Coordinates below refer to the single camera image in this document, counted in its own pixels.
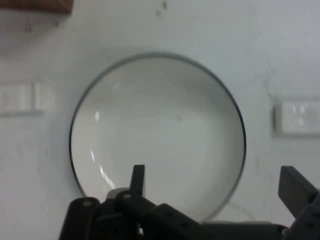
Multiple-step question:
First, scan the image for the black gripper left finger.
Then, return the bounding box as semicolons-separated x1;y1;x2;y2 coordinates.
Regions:
59;164;205;240

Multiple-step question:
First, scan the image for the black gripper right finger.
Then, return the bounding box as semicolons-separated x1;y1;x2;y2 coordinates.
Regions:
277;165;320;240

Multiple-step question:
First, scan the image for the white bowl with black rim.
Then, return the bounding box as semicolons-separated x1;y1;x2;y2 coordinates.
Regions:
69;51;247;223

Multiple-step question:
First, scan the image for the clear acrylic block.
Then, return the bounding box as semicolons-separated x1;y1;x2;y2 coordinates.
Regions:
271;99;320;137
0;81;55;117

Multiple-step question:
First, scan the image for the brown wooden drawer cabinet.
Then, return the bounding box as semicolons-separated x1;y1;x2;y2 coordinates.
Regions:
0;0;75;16

